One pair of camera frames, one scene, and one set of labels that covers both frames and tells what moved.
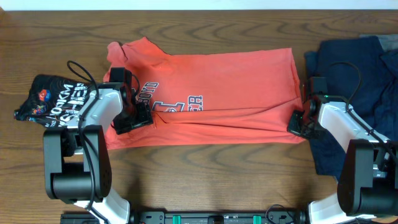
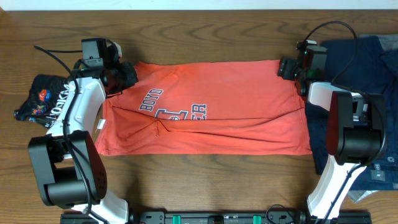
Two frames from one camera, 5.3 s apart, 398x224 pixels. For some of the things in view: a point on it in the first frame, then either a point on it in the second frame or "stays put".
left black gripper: [134, 119] to [129, 74]
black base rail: [193, 218] stays put
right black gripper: [293, 126] to [286, 67]
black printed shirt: [53, 101] stays put
